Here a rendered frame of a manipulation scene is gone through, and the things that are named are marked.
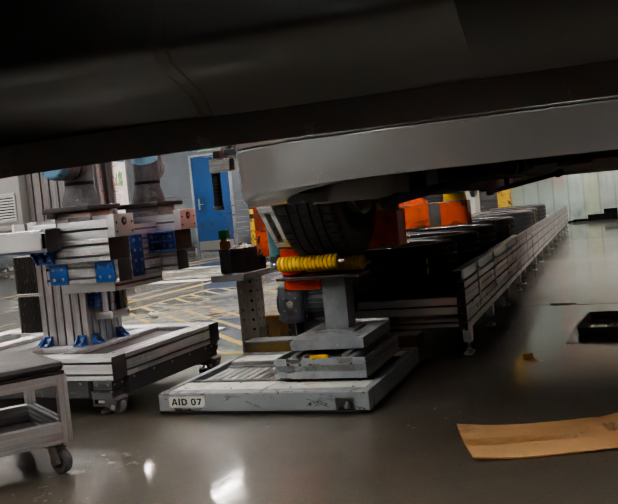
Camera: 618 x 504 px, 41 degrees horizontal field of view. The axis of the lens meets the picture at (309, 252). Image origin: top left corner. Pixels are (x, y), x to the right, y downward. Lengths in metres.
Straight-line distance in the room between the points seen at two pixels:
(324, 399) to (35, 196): 1.62
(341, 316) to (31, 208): 1.45
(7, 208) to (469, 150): 2.32
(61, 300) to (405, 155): 2.05
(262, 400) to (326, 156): 1.15
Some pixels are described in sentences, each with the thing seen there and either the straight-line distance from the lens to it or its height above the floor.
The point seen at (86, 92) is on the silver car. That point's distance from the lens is 0.80.
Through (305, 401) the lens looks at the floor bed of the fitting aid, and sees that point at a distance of 2.97.
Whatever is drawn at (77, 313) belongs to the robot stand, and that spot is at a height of 0.37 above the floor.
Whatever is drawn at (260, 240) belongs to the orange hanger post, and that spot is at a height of 0.60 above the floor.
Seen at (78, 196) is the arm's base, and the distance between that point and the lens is 3.42.
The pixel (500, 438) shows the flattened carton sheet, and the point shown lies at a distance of 2.51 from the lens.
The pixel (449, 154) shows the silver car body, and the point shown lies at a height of 0.82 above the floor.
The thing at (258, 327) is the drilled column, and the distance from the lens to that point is 4.05.
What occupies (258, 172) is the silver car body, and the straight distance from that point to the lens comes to 2.33.
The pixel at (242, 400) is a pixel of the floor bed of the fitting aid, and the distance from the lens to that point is 3.07.
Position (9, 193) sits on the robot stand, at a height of 0.91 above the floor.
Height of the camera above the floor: 0.72
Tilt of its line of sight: 3 degrees down
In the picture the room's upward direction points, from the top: 5 degrees counter-clockwise
